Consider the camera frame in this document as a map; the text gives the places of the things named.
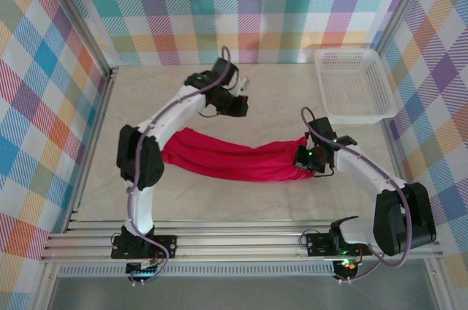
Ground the white plastic basket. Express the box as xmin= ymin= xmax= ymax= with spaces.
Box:
xmin=313 ymin=48 xmax=399 ymax=125

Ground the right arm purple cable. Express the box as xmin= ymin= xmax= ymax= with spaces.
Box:
xmin=300 ymin=106 xmax=412 ymax=284

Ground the red t-shirt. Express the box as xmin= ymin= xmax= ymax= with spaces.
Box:
xmin=160 ymin=126 xmax=315 ymax=183

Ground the aluminium mounting rail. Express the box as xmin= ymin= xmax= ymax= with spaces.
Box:
xmin=39 ymin=219 xmax=445 ymax=263

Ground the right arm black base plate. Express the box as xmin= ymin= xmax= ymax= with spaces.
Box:
xmin=305 ymin=232 xmax=374 ymax=257

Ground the aluminium corner post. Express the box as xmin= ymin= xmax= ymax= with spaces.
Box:
xmin=34 ymin=0 xmax=120 ymax=80
xmin=372 ymin=0 xmax=439 ymax=55

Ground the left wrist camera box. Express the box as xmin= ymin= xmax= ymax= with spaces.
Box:
xmin=235 ymin=76 xmax=252 ymax=94

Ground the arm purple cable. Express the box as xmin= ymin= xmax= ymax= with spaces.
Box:
xmin=300 ymin=106 xmax=412 ymax=284
xmin=125 ymin=46 xmax=235 ymax=286

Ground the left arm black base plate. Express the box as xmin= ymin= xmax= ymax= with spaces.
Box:
xmin=110 ymin=235 xmax=178 ymax=260

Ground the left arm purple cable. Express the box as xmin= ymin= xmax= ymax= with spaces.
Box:
xmin=125 ymin=46 xmax=235 ymax=286

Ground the slotted grey cable duct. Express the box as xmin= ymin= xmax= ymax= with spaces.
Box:
xmin=58 ymin=264 xmax=337 ymax=278

